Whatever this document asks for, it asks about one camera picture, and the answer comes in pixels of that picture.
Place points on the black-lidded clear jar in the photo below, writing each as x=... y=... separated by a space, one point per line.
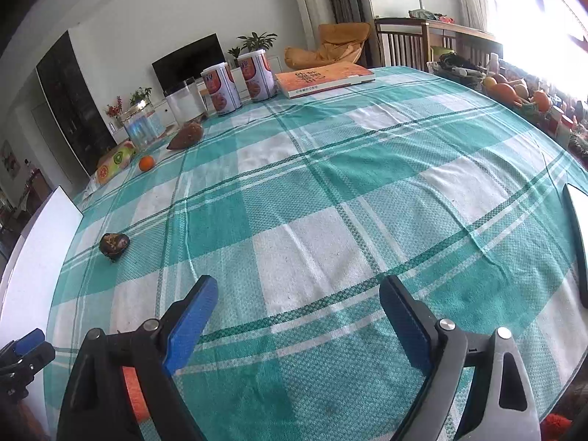
x=183 y=101

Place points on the white box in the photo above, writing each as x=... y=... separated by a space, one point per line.
x=41 y=262

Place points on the clear glass jar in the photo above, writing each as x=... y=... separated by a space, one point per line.
x=140 y=125

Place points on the teal checkered tablecloth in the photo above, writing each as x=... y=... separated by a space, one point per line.
x=349 y=202

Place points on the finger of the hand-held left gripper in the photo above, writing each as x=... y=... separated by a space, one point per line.
x=28 y=340
x=36 y=358

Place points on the large leafy potted plant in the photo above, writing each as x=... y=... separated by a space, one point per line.
x=257 y=41

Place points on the orange lounge chair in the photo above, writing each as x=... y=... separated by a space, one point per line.
x=328 y=46

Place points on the small orange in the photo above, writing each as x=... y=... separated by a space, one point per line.
x=147 y=163

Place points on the orange book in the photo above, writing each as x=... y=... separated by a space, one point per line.
x=324 y=79

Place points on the fruit bowl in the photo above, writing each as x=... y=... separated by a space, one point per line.
x=510 y=99

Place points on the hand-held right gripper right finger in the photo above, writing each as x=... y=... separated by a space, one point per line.
x=404 y=326

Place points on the small potted plant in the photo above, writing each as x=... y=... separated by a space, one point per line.
x=234 y=51

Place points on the green plant in vase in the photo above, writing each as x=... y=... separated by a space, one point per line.
x=140 y=95

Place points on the wooden slatted chair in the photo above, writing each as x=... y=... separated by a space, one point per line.
x=399 y=41

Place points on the brown sweet potato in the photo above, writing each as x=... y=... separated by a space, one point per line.
x=186 y=137

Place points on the dark tall cabinet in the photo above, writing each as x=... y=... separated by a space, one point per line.
x=69 y=101

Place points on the red flower bouquet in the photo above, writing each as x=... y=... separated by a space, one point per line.
x=114 y=110

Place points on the wooden side table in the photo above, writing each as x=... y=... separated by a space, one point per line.
x=459 y=39

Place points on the black smartphone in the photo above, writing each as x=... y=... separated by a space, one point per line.
x=577 y=243

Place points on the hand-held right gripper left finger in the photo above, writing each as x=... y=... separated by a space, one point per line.
x=193 y=321

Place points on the covered standing air conditioner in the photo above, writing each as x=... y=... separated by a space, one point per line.
x=312 y=0

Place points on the fruit-printed tissue pack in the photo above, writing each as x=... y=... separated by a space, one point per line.
x=115 y=161

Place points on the large orange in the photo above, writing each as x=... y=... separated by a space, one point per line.
x=542 y=101
x=505 y=92

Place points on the printed tin can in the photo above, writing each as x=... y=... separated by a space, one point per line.
x=222 y=89
x=257 y=75

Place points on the white TV cabinet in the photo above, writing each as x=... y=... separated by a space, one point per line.
x=158 y=110

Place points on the white bottle red cap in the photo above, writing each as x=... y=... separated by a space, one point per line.
x=556 y=117

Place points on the black television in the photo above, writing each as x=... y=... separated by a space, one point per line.
x=188 y=62

